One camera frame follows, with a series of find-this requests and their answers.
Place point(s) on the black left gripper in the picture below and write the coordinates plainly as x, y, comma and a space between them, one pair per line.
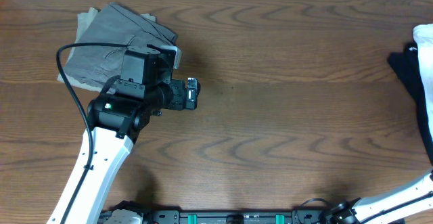
179, 89

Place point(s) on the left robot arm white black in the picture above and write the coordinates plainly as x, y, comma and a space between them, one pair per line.
113, 121

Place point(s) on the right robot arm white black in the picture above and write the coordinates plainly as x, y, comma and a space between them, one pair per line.
406, 200

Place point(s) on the folded grey shorts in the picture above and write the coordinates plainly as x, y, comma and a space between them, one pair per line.
113, 27

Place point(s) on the folded beige garment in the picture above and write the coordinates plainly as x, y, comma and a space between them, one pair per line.
84, 21

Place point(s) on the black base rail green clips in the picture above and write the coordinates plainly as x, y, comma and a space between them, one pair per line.
315, 210

